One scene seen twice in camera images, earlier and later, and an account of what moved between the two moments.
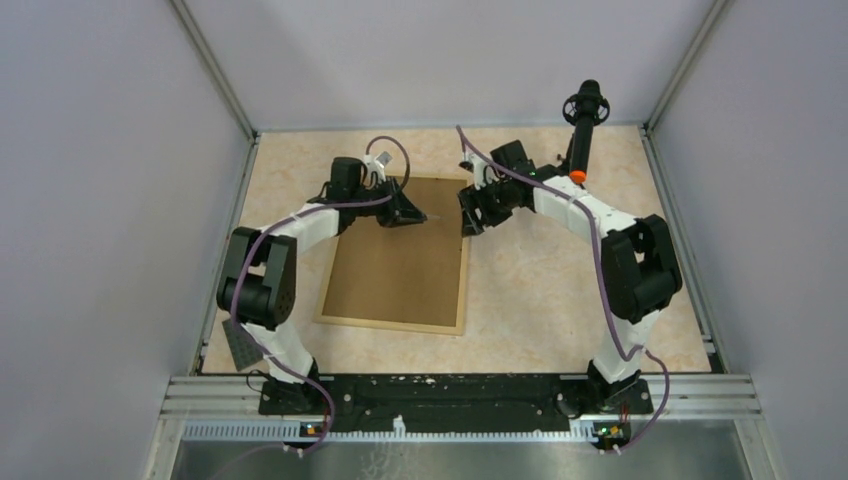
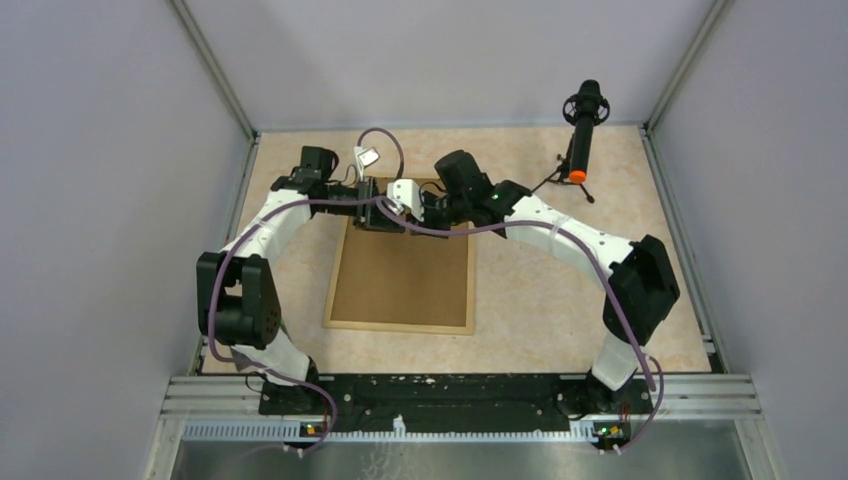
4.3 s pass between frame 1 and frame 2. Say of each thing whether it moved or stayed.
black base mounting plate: stayed
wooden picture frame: stayed
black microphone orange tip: stayed
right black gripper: moved
